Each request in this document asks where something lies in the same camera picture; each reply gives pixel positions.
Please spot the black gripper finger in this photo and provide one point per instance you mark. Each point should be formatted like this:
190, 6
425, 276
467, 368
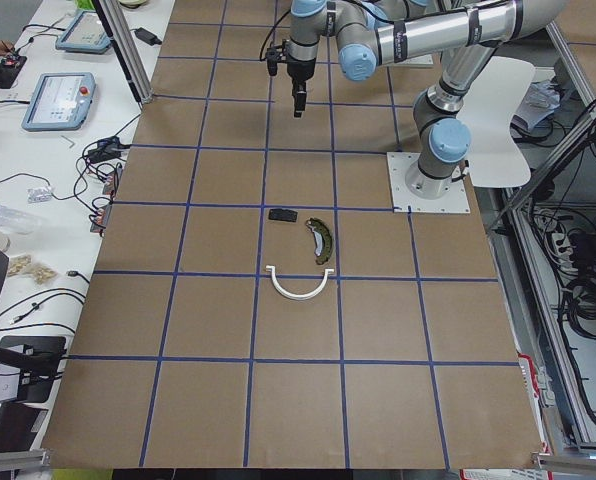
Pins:
299, 98

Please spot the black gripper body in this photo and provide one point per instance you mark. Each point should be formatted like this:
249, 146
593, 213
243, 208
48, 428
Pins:
298, 70

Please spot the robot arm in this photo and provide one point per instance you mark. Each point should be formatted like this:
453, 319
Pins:
370, 34

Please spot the black brake pad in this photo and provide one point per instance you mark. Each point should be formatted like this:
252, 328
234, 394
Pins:
283, 215

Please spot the olive brake shoe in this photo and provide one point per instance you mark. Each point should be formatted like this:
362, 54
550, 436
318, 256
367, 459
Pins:
323, 239

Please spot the white curved plastic part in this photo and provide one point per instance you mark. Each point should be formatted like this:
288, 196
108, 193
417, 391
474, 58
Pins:
299, 290

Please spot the white chair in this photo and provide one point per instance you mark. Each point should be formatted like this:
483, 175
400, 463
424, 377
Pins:
488, 108

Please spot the far teach pendant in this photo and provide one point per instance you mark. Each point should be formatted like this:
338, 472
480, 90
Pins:
85, 34

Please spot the teach pendant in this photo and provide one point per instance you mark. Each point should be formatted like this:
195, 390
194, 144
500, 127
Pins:
85, 34
60, 102

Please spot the near teach pendant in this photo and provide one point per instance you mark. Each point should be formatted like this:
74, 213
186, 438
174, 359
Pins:
60, 102

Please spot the plastic water bottle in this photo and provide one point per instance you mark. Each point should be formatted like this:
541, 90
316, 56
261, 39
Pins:
17, 221

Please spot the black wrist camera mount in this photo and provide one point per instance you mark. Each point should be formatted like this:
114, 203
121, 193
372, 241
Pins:
274, 56

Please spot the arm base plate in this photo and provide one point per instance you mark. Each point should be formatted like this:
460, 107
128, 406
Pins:
413, 192

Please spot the aluminium frame post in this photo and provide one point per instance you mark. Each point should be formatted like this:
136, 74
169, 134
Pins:
117, 30

